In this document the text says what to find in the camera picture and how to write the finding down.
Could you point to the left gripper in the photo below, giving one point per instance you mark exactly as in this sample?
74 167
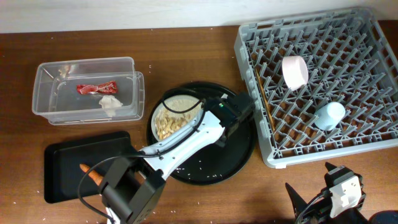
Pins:
222 141

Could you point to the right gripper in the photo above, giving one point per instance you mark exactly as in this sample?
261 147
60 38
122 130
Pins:
298 203

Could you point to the wooden chopstick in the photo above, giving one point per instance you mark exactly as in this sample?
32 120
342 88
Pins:
264 99

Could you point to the rice and food scraps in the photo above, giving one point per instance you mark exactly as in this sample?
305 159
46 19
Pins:
171 121

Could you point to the grey plate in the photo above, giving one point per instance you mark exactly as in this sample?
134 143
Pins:
174 109

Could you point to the light blue cup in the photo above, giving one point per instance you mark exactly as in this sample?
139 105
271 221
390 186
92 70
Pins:
329 116

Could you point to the white tissue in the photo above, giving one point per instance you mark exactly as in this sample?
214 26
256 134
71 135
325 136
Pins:
109 103

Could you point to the red snack wrapper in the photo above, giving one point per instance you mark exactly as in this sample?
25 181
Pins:
104 88

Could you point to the orange carrot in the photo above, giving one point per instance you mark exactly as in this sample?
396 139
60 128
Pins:
96 177

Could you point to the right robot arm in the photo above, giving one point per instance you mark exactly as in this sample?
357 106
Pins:
387 216

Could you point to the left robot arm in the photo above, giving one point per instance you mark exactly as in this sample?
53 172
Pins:
133 184

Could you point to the grey dishwasher rack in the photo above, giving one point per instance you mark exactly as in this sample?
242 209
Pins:
349 61

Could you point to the clear plastic bin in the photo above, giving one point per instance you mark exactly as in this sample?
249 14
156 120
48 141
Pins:
55 96

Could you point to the black rectangular tray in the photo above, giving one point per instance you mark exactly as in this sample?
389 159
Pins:
62 172

